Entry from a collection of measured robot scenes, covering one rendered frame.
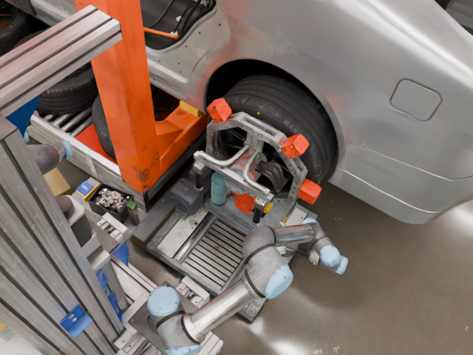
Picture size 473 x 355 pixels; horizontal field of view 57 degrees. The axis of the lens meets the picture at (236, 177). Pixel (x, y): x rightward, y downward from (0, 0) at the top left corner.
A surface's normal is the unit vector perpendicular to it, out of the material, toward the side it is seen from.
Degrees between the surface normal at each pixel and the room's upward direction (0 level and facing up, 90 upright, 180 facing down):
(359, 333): 0
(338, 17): 78
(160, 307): 7
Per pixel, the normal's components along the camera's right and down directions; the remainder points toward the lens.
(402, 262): 0.07, -0.55
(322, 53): -0.54, 0.68
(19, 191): 0.79, 0.54
